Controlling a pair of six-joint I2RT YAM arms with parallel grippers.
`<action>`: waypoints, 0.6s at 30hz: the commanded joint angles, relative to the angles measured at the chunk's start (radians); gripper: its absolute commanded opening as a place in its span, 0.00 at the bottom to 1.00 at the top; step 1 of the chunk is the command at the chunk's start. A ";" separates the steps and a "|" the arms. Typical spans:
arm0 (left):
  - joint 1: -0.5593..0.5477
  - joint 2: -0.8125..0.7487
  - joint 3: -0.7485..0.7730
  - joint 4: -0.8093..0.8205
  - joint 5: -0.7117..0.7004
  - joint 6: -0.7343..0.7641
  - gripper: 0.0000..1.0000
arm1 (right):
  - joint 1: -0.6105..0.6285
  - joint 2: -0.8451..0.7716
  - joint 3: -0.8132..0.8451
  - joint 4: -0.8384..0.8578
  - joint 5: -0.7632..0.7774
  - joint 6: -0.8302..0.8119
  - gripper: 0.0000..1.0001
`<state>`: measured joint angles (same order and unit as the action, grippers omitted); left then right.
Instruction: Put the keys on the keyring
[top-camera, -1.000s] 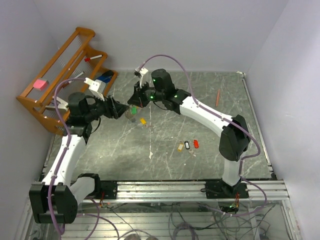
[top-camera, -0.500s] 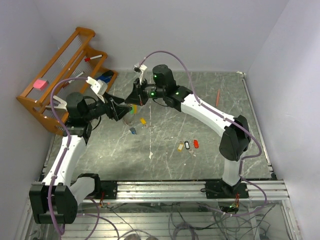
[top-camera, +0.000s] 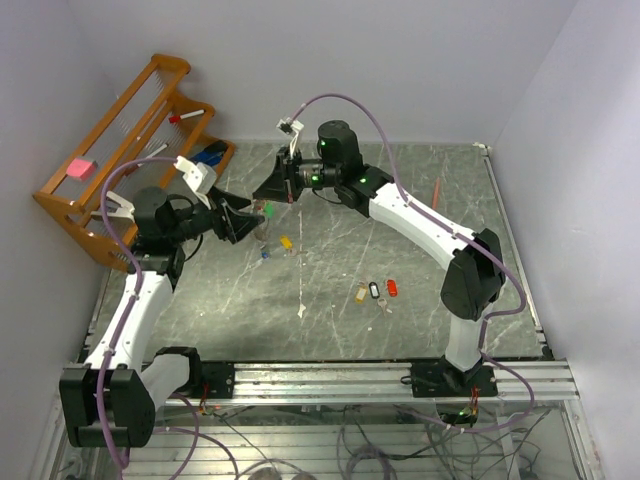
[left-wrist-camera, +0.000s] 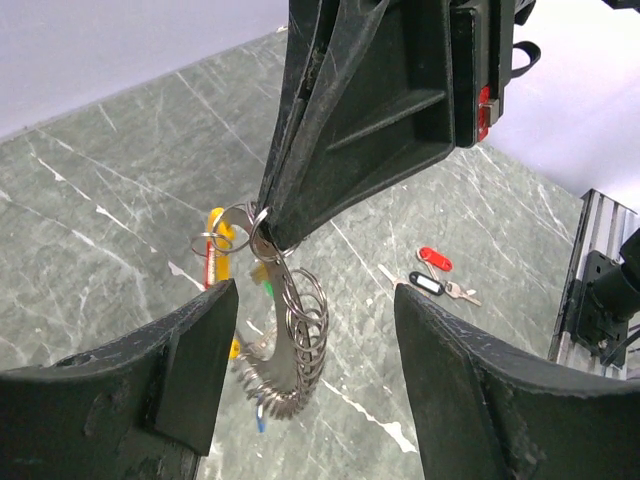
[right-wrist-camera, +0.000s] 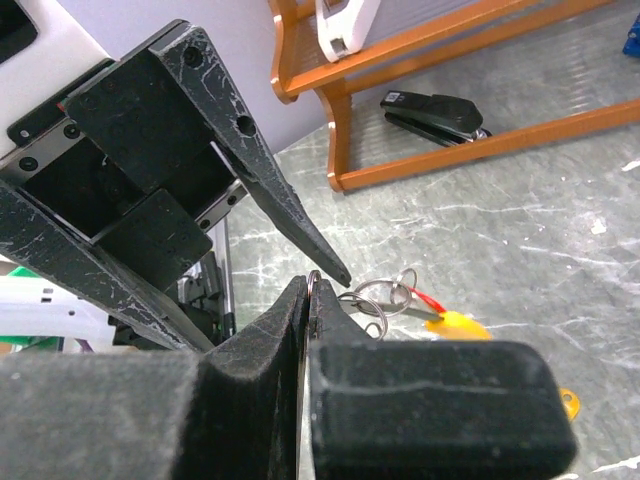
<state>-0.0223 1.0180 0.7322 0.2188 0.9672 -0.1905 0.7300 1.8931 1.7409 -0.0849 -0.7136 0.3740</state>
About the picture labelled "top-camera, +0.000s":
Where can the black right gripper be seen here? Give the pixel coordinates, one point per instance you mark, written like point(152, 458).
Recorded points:
point(281, 185)

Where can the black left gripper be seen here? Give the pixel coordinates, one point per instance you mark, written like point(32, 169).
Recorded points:
point(235, 227)

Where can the yellow handled chain keyring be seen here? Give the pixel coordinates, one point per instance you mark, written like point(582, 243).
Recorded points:
point(260, 233)

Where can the green key tag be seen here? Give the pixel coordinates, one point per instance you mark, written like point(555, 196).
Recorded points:
point(268, 210)

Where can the orange key tag with key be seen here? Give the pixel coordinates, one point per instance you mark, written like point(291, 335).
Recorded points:
point(289, 247)

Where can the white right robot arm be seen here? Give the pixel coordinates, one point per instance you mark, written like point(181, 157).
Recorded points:
point(473, 280)

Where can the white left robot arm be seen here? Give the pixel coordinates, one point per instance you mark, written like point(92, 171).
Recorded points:
point(159, 258)

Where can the blue stapler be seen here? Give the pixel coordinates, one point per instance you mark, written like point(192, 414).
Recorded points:
point(212, 154)

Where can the white marker pen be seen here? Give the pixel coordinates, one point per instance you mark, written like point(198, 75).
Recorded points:
point(157, 151)

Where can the red capped marker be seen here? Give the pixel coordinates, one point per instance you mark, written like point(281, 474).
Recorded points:
point(178, 118)

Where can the white binder clip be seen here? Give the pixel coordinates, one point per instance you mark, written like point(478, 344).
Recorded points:
point(117, 207)

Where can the wooden tiered rack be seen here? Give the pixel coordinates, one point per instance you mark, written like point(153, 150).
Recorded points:
point(136, 124)

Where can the yellow key tag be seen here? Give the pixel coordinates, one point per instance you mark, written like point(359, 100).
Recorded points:
point(361, 293)

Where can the black key tag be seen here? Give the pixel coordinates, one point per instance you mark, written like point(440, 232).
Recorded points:
point(374, 290)

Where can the red key tag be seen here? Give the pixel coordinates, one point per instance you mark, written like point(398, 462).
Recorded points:
point(392, 287)

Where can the bare metal key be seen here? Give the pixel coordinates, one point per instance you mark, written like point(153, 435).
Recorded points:
point(383, 305)

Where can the pink eraser block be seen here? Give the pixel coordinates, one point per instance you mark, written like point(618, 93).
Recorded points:
point(81, 169)

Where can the orange pencil on table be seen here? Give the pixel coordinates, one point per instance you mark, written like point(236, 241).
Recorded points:
point(436, 192)

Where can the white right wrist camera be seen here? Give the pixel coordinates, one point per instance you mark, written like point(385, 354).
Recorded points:
point(293, 129)

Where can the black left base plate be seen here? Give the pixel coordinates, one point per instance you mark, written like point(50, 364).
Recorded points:
point(218, 380)

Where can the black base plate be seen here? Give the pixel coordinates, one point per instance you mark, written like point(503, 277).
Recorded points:
point(439, 379)
point(218, 380)

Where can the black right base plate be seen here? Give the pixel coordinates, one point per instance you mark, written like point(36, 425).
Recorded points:
point(439, 379)

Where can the aluminium mounting rail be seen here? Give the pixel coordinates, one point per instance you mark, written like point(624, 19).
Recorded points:
point(308, 383)

